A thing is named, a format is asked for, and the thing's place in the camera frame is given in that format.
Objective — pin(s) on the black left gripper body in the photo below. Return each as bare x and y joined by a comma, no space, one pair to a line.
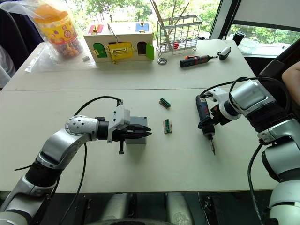
120,136

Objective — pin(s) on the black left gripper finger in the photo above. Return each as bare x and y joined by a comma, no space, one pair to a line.
141,135
140,128

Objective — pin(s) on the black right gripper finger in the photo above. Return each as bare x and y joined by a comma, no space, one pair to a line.
205,122

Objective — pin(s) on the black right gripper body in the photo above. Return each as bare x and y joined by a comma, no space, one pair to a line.
219,116

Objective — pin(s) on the grey plastic box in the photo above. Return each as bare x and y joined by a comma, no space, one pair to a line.
138,120

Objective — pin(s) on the blue black electric screwdriver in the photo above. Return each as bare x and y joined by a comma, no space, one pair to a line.
202,105

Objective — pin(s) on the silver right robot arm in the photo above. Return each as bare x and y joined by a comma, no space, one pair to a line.
279,145

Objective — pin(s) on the person's bare forearm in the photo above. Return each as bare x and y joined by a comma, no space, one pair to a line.
291,76

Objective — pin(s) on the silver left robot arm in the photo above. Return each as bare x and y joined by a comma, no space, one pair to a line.
70,138

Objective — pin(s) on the black red electric screwdriver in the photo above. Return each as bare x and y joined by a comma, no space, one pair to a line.
197,61

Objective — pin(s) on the wooden lock puzzle box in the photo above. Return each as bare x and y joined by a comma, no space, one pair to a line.
117,37

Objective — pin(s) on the white black handheld device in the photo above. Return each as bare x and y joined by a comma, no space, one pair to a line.
225,52

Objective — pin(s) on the dark grey chair back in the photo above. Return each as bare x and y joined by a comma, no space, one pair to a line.
272,68

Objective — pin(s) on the silver rounded leg cover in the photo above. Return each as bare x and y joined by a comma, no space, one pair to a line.
117,207
179,208

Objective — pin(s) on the clear plastic container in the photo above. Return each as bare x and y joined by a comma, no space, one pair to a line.
249,45

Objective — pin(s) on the black cylindrical cup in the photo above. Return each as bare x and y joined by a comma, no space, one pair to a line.
238,37

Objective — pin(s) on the small red object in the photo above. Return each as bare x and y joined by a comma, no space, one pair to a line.
176,45

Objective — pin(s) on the small grey block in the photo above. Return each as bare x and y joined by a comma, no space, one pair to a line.
85,58

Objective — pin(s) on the thin wooden stick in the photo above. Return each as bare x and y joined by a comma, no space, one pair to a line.
179,18
161,21
157,14

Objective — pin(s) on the clear plastic bag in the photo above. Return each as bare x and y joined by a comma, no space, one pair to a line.
44,54

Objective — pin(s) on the colourful candy jar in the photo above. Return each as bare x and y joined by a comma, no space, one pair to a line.
59,30

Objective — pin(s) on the black office chair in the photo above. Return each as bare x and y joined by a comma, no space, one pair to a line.
14,39

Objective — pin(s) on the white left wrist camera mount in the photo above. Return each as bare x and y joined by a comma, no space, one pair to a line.
120,117

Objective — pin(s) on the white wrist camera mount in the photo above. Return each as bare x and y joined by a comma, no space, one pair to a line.
120,117
221,96

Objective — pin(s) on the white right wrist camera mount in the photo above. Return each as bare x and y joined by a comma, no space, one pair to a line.
221,96

